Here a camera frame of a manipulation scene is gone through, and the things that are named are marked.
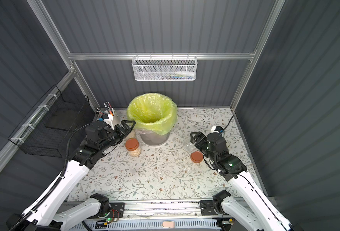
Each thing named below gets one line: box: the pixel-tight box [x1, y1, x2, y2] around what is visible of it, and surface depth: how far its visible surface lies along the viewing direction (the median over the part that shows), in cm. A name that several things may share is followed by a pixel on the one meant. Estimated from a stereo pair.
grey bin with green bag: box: [126, 92, 178, 147], surface depth 91 cm
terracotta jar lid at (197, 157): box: [190, 150, 204, 164], surface depth 93 cm
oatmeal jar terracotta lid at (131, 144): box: [125, 137, 140, 152], surface depth 88 cm
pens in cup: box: [95, 101, 115, 117], surface depth 105 cm
